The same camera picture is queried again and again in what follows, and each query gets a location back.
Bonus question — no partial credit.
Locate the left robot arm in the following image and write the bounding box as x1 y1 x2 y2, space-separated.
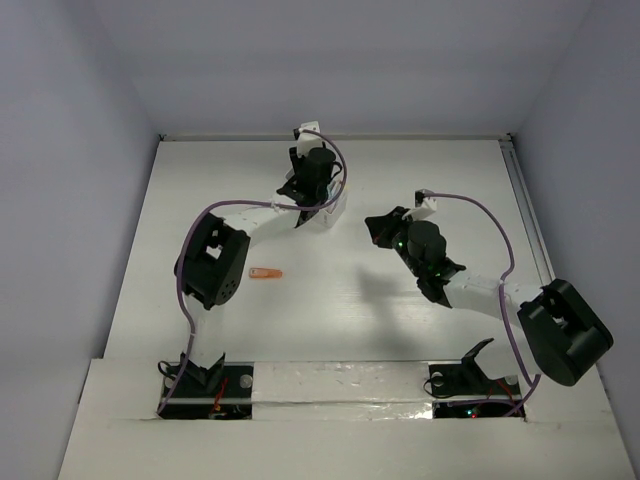
173 141 347 395

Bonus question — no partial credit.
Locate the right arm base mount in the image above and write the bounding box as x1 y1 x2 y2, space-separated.
423 338 526 420

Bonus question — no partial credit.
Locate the white three-compartment organizer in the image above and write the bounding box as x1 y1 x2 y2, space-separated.
285 171 347 229

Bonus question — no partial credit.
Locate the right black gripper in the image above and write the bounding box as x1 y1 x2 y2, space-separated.
366 205 424 278

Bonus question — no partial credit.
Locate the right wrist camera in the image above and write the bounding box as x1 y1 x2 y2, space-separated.
402 189 437 221

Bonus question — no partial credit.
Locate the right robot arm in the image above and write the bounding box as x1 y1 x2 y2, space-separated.
365 207 614 387

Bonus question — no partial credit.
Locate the orange capsule eraser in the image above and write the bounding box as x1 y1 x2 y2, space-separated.
248 267 283 279

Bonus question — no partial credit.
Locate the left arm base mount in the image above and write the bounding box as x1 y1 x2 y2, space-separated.
157 355 254 420

